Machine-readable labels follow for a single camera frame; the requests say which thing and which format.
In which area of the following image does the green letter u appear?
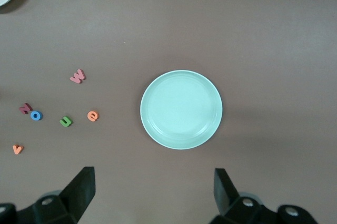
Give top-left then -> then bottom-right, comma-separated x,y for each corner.
59,116 -> 73,128

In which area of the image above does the brown table cover sheet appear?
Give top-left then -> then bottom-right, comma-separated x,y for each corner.
0,0 -> 337,224

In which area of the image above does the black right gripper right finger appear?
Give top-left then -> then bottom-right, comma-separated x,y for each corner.
209,168 -> 319,224

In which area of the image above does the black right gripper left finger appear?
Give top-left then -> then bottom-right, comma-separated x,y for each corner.
0,166 -> 95,224

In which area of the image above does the orange letter e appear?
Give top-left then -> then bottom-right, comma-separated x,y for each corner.
86,110 -> 100,123

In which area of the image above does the pale green plate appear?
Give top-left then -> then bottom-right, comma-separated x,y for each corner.
140,69 -> 223,150

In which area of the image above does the pink letter w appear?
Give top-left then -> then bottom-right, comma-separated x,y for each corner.
70,68 -> 86,84

